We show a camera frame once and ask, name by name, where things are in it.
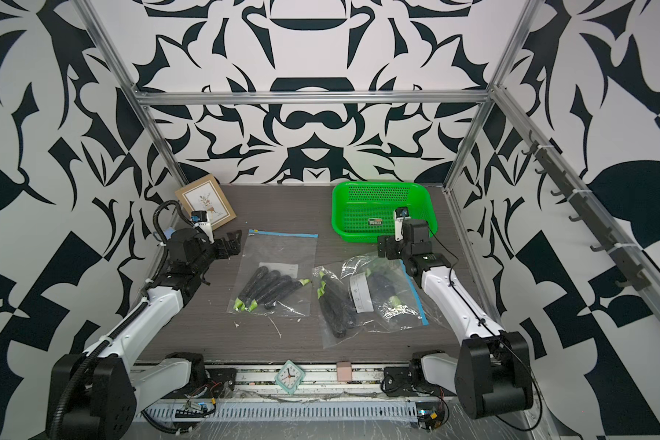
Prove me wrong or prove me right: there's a green plastic basket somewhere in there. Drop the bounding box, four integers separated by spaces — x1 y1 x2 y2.
331 181 438 244

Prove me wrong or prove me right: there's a white perforated cable duct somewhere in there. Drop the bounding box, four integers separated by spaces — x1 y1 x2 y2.
148 401 418 423

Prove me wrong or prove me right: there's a black wall hook rail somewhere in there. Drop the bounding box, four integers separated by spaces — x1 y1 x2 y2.
525 139 652 292

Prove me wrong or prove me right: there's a mint square clock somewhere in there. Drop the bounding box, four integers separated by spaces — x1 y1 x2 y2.
274 360 305 395

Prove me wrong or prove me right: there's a small pink block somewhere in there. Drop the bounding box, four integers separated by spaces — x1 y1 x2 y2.
337 361 353 382

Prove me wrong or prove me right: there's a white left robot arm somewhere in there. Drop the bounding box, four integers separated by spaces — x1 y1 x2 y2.
46 225 242 439

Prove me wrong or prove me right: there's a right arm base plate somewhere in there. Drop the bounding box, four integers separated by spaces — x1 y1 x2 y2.
379 365 447 397

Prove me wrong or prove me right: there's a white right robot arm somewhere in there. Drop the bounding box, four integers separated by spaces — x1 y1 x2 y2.
378 217 539 419

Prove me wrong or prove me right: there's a small green circuit board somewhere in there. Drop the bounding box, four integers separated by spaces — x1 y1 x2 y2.
184 399 216 417

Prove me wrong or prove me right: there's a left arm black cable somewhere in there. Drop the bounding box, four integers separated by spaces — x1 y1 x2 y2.
48 199 199 440

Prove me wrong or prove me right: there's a gold framed plant picture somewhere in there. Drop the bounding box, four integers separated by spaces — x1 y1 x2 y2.
175 174 237 230

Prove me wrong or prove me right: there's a lifted clear zip-top bag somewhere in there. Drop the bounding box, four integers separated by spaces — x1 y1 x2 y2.
340 252 450 289

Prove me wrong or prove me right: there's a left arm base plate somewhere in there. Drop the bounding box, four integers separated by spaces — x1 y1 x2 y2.
184 368 238 399

